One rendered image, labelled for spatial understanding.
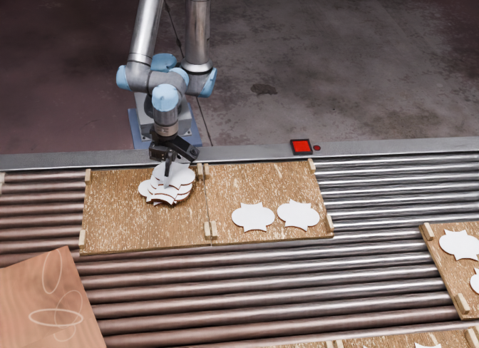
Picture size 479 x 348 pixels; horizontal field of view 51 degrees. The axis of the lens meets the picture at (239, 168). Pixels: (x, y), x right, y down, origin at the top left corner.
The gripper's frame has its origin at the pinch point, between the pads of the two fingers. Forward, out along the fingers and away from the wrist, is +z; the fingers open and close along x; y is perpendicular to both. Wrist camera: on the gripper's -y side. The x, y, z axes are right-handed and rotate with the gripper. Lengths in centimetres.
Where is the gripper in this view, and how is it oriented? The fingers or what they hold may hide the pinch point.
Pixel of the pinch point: (174, 174)
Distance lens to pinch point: 174.8
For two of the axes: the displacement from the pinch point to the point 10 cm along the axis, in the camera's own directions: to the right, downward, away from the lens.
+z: -0.7, 6.9, 7.2
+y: -9.7, -2.2, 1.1
